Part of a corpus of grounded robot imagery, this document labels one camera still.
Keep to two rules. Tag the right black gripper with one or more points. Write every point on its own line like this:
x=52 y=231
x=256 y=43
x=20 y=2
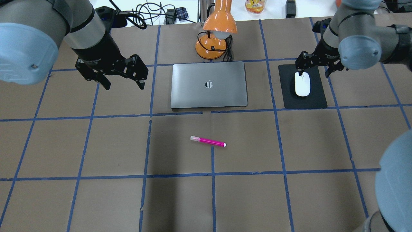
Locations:
x=327 y=52

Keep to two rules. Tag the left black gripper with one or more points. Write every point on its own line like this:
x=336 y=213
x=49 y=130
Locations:
x=97 y=52

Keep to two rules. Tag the white computer mouse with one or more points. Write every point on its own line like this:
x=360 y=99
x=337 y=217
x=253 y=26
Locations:
x=302 y=84

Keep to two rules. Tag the pink marker pen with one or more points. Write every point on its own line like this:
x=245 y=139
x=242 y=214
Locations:
x=208 y=141

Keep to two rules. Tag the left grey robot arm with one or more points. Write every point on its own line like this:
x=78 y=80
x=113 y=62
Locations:
x=31 y=32

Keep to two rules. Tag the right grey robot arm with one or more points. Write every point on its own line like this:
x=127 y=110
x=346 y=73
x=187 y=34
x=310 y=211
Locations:
x=352 y=40

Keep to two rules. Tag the black mousepad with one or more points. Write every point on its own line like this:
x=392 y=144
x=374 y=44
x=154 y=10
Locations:
x=315 y=100

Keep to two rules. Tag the black box on back table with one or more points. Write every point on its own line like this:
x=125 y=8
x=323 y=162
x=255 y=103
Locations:
x=290 y=9

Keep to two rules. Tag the black power adapter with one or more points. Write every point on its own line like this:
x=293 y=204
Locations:
x=170 y=16

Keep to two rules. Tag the yellow snack jar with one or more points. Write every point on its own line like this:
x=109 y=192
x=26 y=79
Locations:
x=255 y=6

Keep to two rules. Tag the grey closed laptop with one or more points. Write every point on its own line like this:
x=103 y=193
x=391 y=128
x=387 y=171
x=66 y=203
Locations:
x=207 y=85

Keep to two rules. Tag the orange desk lamp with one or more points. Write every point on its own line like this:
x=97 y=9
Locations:
x=218 y=25

